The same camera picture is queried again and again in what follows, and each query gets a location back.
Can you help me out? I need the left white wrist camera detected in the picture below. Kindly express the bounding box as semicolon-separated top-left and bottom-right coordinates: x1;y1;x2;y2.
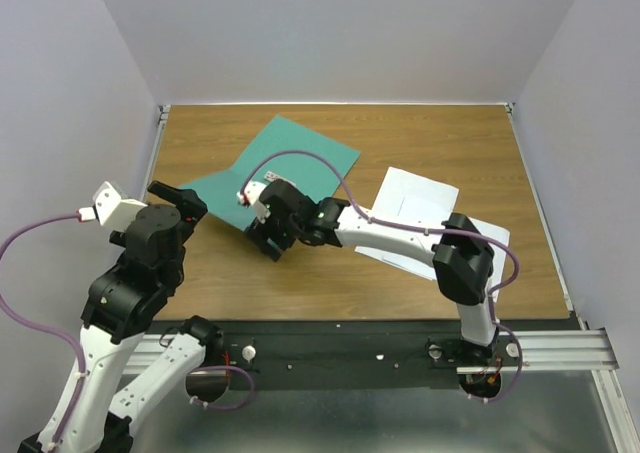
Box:
77;181;146;232

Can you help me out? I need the metal sheet front panel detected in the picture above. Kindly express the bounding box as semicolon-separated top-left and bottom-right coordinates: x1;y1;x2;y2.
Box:
132;372;639;452

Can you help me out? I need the aluminium extrusion rail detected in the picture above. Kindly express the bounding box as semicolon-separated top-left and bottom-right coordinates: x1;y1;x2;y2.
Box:
120;330;619;375

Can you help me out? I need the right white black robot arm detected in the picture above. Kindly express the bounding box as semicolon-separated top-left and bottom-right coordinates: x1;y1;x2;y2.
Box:
237;180;498;365

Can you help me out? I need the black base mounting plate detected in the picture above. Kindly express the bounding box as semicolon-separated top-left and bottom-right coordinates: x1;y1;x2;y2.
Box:
205;317;584;391

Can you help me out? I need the table edge rail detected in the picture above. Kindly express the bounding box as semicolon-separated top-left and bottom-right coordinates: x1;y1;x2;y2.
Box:
109;104;172;319
504;102;588;330

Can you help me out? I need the left table edge rail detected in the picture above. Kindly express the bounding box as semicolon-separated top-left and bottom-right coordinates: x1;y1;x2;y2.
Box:
109;104;172;319

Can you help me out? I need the right table edge rail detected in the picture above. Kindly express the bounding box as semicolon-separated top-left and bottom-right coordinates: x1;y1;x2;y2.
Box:
504;102;588;330

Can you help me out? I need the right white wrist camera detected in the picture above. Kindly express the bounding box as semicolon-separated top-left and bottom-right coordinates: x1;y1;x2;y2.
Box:
236;181;270;223

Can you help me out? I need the white paper sheet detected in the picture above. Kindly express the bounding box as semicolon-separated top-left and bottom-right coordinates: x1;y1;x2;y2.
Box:
355;167;459;280
387;211;510;306

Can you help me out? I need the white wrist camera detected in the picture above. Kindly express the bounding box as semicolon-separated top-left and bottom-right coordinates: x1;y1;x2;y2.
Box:
236;181;270;223
77;181;146;232

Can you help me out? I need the teal paper folder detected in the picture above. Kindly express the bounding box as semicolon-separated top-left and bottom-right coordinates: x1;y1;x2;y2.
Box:
182;116;360;230

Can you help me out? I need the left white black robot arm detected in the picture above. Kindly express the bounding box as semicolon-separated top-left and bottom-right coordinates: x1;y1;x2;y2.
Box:
19;181;222;452

